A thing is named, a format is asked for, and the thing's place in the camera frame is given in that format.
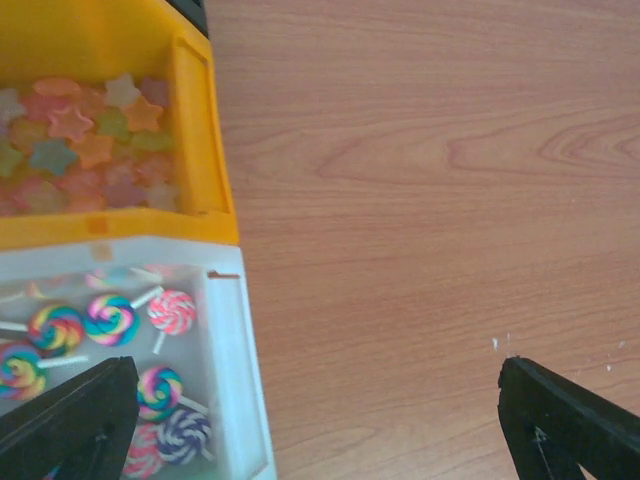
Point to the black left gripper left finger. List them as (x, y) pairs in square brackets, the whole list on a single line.
[(81, 429)]

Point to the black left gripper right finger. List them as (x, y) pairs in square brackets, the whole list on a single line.
[(556, 429)]

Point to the white translucent plastic bin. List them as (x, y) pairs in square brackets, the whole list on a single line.
[(216, 358)]

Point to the yellow plastic bin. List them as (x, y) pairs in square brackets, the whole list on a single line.
[(171, 183)]

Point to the rainbow swirl lollipop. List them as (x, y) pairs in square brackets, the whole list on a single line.
[(56, 329), (160, 391), (23, 370)]

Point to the purple white swirl lollipop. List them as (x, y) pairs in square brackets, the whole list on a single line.
[(183, 436)]

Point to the blue pink swirl lollipop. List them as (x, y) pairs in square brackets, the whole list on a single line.
[(113, 320)]

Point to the pink white swirl lollipop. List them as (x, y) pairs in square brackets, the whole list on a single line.
[(172, 313)]

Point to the teal star candy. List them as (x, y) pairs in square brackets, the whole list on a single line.
[(52, 155)]

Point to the orange star candy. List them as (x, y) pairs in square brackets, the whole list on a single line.
[(93, 150), (142, 115)]

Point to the pink star candy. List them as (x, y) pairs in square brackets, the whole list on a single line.
[(69, 123)]

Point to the pale yellow star candy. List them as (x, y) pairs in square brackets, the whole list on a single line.
[(121, 91)]

